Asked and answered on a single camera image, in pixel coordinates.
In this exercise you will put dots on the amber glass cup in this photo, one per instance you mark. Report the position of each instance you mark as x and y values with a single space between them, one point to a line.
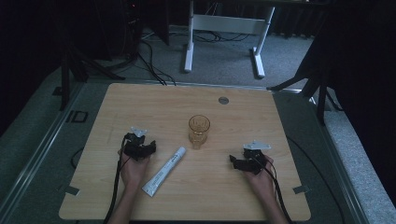
199 130

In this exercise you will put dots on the dark equipment rack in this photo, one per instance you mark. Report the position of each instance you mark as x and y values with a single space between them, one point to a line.
134 28

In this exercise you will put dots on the white toothpaste tube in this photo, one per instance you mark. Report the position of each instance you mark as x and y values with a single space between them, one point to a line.
163 172

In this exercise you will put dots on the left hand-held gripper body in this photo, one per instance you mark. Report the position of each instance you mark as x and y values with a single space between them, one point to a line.
134 146

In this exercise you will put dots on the person's left hand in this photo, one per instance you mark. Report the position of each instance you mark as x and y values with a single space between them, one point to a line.
134 174

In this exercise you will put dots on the white desk frame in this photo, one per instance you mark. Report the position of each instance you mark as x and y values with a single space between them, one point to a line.
229 25

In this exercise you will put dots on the grey tape piece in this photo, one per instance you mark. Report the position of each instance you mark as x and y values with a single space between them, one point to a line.
301 189
72 190

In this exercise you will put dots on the grey round table grommet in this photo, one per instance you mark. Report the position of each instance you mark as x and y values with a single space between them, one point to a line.
223 100

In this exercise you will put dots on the aluminium floor rail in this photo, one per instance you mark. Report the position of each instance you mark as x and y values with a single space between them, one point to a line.
40 146
342 174

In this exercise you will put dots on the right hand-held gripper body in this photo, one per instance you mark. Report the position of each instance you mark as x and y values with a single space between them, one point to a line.
256 157

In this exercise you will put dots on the black curtain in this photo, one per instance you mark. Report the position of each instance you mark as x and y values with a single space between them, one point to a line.
364 77
25 56

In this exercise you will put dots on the black metal stand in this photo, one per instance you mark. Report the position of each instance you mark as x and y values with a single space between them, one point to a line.
65 81
320 99

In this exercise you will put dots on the person's right hand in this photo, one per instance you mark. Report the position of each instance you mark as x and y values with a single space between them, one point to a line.
261 180

